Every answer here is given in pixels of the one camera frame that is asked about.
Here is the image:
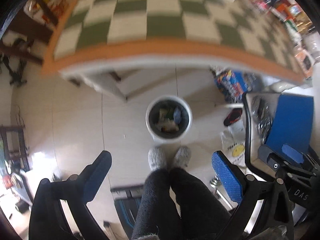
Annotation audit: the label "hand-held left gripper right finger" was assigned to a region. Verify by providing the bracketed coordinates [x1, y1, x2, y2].
[211, 151, 294, 240]

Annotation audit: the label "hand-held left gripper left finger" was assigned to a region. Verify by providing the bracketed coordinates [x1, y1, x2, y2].
[29, 150, 113, 240]

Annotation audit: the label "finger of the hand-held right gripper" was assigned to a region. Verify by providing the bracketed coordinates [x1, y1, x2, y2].
[257, 144, 315, 175]

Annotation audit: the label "white round waste bin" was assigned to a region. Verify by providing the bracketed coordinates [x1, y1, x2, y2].
[146, 95, 193, 144]

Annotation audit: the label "heap of discarded wrappers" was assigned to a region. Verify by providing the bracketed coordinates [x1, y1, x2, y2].
[150, 101, 189, 133]

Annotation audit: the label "silver dumbbell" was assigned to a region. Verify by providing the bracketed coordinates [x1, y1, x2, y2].
[209, 176, 238, 210]

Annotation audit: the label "clear plastic bag yellow print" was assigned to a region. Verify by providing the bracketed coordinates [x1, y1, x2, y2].
[221, 127, 247, 168]

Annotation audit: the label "blue seat cushion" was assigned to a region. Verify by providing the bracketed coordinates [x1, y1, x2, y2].
[266, 94, 314, 156]

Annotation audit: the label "person's legs in grey socks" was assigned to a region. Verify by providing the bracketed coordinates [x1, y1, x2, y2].
[170, 167, 232, 240]

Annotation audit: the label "black exercise equipment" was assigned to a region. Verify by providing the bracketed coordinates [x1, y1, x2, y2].
[111, 186, 145, 240]

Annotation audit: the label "silver weight plates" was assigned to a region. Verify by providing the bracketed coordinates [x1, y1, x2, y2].
[252, 97, 273, 142]

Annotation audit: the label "grey fuzzy right sock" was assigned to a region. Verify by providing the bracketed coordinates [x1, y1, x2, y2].
[173, 146, 192, 168]

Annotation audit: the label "grey fuzzy sock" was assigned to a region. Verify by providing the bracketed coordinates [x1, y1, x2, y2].
[148, 147, 167, 173]
[173, 146, 192, 168]

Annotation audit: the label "red black shoe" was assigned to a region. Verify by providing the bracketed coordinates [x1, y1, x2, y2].
[223, 108, 243, 127]

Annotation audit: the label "person's left leg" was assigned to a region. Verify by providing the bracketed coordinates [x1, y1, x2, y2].
[131, 169, 177, 240]

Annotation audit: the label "grey fuzzy left sock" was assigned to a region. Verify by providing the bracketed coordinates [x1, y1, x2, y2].
[148, 147, 167, 173]

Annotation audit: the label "white roll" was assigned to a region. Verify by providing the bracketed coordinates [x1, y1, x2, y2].
[269, 81, 303, 93]

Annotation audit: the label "dark wooden shelf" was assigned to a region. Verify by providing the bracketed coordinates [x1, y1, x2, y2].
[0, 124, 33, 172]

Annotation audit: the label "orange printed box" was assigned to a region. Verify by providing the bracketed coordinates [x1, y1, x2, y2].
[294, 49, 315, 77]

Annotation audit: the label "white table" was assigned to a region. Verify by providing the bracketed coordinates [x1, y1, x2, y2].
[60, 60, 215, 102]

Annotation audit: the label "black folded stand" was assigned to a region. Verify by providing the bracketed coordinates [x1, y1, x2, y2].
[2, 54, 28, 86]

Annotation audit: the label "row of assorted packages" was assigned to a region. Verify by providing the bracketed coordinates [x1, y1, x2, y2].
[215, 0, 320, 55]

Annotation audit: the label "green white checkered tablecloth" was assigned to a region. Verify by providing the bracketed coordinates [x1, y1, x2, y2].
[41, 0, 305, 83]

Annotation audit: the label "red yellow printed boxes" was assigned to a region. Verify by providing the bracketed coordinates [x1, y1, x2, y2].
[27, 0, 70, 23]

